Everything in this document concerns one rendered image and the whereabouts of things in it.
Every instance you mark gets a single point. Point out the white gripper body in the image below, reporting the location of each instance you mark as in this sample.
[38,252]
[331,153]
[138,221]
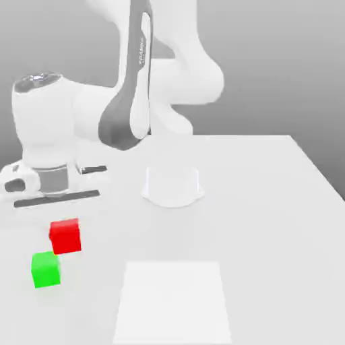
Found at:
[56,198]

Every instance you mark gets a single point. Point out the small green cube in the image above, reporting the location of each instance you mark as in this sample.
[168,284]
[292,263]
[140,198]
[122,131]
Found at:
[45,270]

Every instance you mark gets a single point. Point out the small red cube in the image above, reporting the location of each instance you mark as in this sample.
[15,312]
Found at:
[66,237]

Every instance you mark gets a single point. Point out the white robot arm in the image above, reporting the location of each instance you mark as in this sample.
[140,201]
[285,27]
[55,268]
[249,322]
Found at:
[43,121]

